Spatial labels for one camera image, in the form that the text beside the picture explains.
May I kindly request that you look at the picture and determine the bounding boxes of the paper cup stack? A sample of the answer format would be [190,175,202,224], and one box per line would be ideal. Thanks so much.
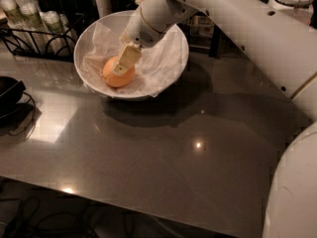
[21,3,50,55]
[41,11,72,57]
[0,0,31,50]

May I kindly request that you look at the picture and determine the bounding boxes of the paper cup stack middle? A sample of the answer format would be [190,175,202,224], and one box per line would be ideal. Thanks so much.
[21,3,50,55]

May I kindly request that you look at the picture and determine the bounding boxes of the black wire cup rack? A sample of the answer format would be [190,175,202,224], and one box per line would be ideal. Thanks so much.
[0,14,84,61]

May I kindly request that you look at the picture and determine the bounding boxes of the white paper liner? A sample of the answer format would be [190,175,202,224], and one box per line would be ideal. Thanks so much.
[79,16,185,98]

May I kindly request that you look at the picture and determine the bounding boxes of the white bowl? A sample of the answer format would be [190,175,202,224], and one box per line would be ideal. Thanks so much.
[73,10,190,101]

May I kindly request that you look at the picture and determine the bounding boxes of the black condiment shelf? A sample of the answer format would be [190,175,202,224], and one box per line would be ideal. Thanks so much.
[177,13,222,58]

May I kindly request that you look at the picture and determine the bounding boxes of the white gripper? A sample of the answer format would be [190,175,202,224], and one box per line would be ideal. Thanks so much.
[112,0,197,75]

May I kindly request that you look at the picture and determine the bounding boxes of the black pan with wire stand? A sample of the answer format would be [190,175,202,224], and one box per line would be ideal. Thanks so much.
[0,76,36,136]

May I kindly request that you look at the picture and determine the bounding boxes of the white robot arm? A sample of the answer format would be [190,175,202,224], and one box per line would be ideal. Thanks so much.
[113,0,317,238]

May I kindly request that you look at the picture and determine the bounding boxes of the orange fruit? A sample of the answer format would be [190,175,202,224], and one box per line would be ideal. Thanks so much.
[103,56,135,88]

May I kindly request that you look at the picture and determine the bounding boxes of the paper cup stack right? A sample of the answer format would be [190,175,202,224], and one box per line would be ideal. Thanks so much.
[41,11,72,57]

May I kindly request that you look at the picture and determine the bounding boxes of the black floor cables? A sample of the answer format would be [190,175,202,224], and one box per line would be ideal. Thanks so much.
[0,195,157,238]

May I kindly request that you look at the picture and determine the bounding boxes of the white appliance with bowls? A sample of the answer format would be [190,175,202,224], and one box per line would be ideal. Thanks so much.
[267,0,314,25]

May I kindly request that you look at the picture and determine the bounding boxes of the paper cup stack left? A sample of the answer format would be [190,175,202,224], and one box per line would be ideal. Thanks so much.
[0,0,31,50]

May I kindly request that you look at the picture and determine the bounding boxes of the white cylinder cup stack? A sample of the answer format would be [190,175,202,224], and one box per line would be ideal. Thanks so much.
[95,0,112,18]

